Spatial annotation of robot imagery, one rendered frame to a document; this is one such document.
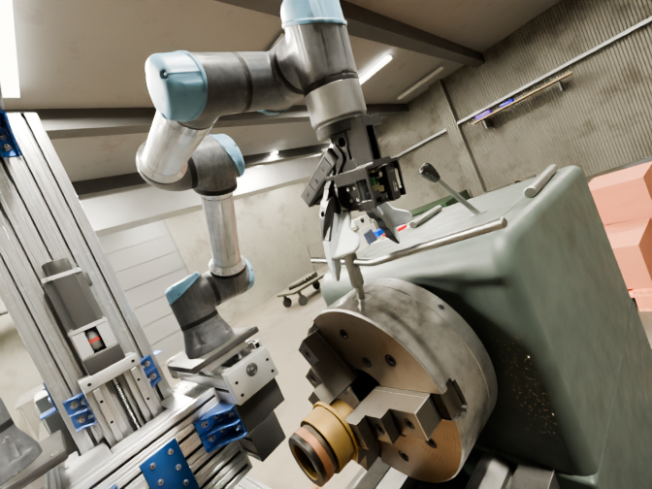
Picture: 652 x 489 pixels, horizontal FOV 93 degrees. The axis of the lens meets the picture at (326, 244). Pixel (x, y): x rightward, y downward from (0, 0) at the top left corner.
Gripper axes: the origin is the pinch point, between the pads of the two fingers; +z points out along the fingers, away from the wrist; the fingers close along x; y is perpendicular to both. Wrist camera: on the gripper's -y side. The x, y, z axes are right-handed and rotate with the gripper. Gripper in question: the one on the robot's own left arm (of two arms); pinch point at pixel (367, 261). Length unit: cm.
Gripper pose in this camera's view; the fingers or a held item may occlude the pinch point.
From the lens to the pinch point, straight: 47.6
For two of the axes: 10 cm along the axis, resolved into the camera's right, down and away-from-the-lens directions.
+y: 6.5, -0.3, -7.6
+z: 2.8, 9.4, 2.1
